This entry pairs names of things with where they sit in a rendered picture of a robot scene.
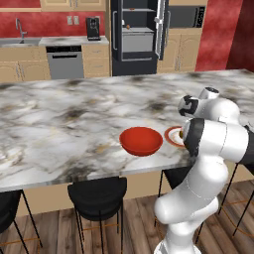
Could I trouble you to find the black coffee machine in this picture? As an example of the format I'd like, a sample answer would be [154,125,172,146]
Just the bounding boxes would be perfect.
[85,16,102,42]

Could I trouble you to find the steel sink with tap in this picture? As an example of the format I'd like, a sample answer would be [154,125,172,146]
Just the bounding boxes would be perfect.
[0,18,43,49]

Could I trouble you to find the grey dishwasher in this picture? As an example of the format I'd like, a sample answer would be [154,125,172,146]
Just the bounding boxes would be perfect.
[45,45,85,80]

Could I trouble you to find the beige base cupboards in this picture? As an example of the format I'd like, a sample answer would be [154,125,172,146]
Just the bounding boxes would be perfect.
[0,43,111,83]

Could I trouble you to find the beige tall cupboard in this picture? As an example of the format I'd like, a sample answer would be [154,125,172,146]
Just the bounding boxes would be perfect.
[156,0,209,74]

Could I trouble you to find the black fridge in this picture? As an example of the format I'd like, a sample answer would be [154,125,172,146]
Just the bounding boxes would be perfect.
[109,0,171,77]

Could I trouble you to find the beige wall cupboards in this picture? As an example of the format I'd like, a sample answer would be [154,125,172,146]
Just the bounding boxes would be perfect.
[39,0,107,12]

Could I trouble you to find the black microwave oven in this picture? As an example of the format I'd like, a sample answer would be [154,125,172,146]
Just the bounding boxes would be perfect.
[168,5,206,30]

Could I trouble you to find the white plate with red rim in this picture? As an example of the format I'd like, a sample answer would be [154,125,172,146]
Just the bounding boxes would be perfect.
[164,125,187,149]

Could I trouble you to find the red bowl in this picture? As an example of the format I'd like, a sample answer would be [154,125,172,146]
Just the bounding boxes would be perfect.
[118,126,164,158]

